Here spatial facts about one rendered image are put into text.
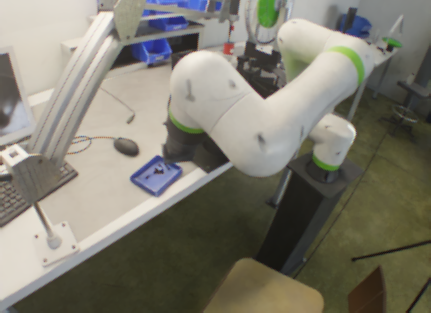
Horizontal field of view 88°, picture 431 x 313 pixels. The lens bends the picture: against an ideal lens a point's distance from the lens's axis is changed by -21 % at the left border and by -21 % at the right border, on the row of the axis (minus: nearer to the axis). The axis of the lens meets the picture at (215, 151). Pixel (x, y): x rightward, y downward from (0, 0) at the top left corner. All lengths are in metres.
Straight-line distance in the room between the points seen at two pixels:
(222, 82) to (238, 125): 0.07
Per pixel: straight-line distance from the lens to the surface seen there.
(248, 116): 0.38
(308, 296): 1.03
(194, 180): 0.83
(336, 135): 1.03
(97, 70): 0.57
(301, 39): 0.76
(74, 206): 0.79
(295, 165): 1.17
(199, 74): 0.40
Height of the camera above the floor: 1.49
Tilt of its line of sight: 38 degrees down
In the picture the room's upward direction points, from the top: 9 degrees clockwise
